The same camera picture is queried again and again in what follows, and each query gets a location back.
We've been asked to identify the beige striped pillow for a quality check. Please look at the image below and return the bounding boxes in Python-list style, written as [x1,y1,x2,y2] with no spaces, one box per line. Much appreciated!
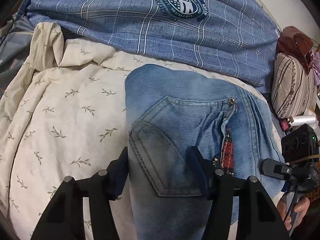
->
[271,53,316,119]

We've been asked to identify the person's right hand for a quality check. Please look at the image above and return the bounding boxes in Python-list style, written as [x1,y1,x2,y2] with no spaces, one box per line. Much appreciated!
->
[277,197,310,230]

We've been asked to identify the light blue denim jeans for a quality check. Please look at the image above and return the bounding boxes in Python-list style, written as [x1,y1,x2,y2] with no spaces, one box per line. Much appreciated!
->
[125,64,284,239]

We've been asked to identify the cream leaf-print bedsheet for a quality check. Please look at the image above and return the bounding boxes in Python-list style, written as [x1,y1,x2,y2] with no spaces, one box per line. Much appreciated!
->
[0,22,261,240]

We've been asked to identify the maroon bag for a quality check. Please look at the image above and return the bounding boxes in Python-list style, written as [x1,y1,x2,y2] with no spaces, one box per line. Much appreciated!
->
[276,26,313,74]

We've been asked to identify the blue plaid pillow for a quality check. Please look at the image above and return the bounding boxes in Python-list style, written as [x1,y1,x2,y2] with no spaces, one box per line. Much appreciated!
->
[17,0,279,94]

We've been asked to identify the white plastic bottle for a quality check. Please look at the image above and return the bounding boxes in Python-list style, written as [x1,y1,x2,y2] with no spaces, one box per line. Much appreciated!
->
[289,115,318,126]

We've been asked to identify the grey patterned blanket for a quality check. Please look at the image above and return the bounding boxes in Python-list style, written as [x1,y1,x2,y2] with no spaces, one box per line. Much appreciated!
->
[0,16,34,96]

